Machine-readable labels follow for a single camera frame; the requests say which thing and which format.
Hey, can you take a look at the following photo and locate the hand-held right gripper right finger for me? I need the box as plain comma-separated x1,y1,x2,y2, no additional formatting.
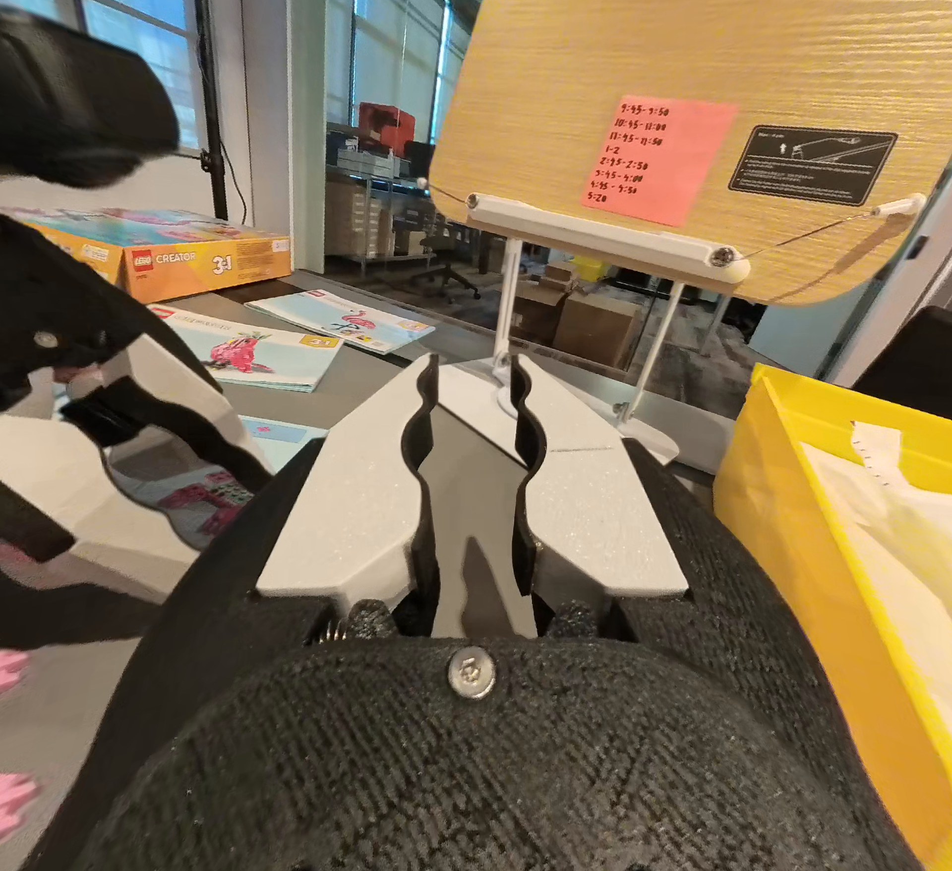
512,354,690,622

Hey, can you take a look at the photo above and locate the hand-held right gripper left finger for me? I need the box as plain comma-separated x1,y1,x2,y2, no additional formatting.
255,354,440,637

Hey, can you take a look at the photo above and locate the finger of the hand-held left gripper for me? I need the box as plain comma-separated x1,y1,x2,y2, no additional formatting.
0,410,205,604
63,332,274,491

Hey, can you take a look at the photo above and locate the light blue instruction booklet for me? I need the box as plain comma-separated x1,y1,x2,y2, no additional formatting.
104,416,328,552
245,288,436,356
147,304,345,393

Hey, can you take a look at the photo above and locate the pink toy brick model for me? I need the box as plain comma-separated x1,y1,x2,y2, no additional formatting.
0,646,40,844

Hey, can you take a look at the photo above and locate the grey desk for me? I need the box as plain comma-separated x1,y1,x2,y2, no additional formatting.
0,268,737,871

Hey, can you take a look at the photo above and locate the orange toy brick box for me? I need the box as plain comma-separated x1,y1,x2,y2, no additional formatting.
0,207,293,305

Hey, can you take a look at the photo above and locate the closed light blue instruction booklet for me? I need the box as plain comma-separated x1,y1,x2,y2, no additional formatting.
147,304,345,393
245,288,436,356

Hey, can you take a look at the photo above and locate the black light stand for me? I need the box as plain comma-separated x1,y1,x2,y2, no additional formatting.
182,0,246,221

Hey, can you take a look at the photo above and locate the brown cardboard box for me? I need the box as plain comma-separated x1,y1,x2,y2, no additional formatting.
552,291,644,370
513,279,574,347

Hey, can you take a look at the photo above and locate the metal shelf rack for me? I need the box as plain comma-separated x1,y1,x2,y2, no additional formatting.
325,120,462,277

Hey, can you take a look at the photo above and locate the black office chair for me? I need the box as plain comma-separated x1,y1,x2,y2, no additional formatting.
409,231,483,303

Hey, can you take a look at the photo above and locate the white tissue paper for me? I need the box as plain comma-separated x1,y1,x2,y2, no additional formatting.
799,421,952,701

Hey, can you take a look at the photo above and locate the pink sticky note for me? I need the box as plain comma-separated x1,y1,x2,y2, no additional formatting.
580,95,739,228

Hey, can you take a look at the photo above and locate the black label sticker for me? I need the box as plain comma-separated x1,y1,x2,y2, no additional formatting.
727,124,899,207

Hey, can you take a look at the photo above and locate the wooden book stand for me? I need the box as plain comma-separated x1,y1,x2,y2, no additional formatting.
427,0,952,466

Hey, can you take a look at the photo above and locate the red equipment enclosure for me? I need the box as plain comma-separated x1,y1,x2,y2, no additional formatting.
359,102,416,143

